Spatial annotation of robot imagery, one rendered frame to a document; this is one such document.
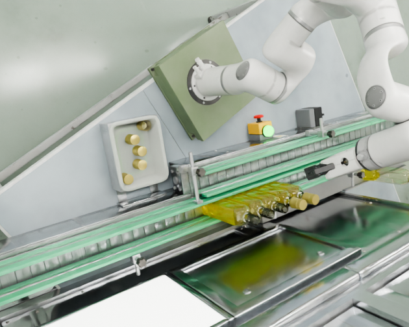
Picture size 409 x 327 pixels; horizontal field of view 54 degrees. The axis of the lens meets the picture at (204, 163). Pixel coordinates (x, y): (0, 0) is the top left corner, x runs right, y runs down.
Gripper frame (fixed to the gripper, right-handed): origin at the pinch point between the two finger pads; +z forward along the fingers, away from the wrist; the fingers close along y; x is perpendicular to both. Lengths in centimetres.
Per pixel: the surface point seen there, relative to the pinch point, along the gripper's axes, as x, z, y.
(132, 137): 29, 46, -26
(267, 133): 19, 45, 28
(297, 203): -7.9, 23.0, 9.9
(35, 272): -1, 50, -64
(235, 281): -21.6, 24.5, -19.2
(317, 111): 23, 46, 58
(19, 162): 43, 106, -53
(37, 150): 46, 105, -45
